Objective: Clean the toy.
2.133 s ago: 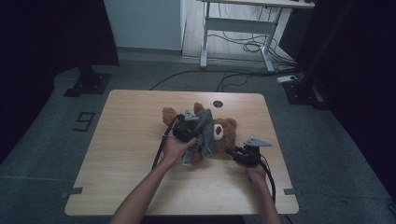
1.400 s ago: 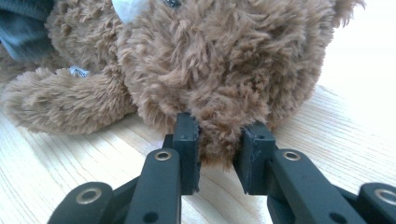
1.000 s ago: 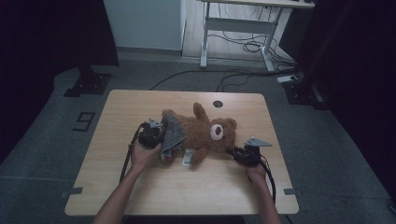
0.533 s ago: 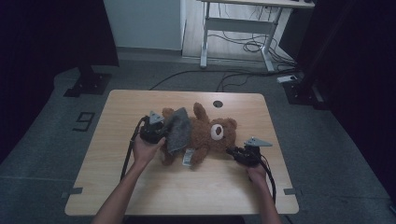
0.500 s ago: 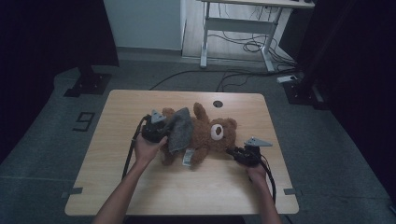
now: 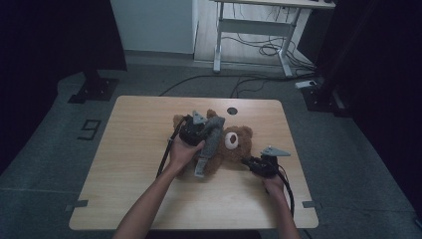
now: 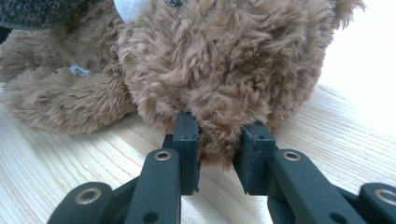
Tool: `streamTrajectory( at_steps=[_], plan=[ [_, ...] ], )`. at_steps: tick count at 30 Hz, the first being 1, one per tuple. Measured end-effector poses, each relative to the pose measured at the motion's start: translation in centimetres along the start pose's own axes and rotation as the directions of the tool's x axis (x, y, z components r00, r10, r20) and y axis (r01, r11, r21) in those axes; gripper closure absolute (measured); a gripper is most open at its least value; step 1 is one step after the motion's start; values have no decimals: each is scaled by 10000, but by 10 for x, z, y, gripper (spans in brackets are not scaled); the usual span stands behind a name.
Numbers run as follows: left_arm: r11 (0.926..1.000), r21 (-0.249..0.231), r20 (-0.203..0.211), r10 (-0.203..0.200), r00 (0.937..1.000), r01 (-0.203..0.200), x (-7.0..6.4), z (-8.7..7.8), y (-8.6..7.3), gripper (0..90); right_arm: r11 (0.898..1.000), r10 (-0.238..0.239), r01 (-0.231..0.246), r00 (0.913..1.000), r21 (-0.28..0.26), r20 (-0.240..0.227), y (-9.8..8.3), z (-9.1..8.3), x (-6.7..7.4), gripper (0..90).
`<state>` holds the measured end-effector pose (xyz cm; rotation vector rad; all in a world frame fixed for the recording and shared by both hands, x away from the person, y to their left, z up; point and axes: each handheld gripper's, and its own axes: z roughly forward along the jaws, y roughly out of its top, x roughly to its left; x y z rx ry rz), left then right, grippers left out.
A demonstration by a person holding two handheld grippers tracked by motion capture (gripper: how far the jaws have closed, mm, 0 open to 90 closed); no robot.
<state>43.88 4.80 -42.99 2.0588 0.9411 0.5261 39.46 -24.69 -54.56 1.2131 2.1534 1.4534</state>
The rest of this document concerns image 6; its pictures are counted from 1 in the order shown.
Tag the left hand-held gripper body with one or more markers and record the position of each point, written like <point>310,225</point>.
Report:
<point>190,131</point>

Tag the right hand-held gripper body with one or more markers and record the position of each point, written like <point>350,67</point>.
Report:
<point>265,166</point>

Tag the brown teddy bear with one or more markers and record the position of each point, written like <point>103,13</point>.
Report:
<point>237,149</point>

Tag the grey knit doll garment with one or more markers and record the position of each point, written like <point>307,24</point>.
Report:
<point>212,139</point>

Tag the person's right hand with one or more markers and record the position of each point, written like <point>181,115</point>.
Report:
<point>274,186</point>

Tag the person's left hand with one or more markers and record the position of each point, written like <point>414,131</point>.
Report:
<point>180,154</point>

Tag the black stand base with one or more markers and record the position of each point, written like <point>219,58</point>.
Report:
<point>318,99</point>
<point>96,89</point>

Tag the white power strip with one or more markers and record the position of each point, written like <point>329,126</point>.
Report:
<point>306,84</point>

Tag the dark curtain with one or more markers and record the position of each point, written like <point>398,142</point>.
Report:
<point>381,66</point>
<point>49,49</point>

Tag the white metal desk frame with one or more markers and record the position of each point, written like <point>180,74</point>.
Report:
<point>252,27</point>

